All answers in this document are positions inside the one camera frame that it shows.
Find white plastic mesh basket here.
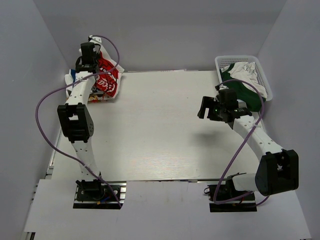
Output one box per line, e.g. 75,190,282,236
214,55,273,102

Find blue cartoon print t-shirt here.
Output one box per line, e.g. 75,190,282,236
69,69,76,82

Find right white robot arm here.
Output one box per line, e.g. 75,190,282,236
197,89,299,200

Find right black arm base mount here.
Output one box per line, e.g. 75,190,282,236
203,184,257,213

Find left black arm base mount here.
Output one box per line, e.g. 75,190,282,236
73,180,127,210

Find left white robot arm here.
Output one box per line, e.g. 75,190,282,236
57,42,100,184

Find dark green t-shirt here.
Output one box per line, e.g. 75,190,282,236
219,70,267,113

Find white Coca-Cola print t-shirt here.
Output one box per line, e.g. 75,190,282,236
90,46,125,99

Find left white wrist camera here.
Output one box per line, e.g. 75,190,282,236
88,35,102,45

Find colourful cartoon print folded shirt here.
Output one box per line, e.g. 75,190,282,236
88,94,112,103

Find white printed t-shirt in basket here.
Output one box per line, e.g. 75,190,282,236
220,61,268,99

